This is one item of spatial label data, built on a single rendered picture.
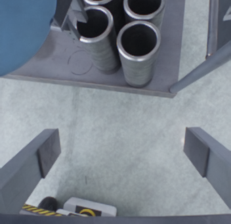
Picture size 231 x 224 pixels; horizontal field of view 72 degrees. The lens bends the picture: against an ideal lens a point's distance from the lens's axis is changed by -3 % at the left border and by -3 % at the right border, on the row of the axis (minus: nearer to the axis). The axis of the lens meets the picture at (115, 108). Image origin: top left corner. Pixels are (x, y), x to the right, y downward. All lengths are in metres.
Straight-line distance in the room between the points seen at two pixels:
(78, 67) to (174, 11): 0.52
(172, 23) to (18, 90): 1.02
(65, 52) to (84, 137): 0.48
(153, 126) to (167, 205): 0.43
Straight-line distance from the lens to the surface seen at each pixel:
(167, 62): 0.77
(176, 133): 0.97
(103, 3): 0.58
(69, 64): 0.83
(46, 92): 1.14
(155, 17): 0.54
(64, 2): 0.37
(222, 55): 0.43
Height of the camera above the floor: 0.95
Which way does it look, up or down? 78 degrees down
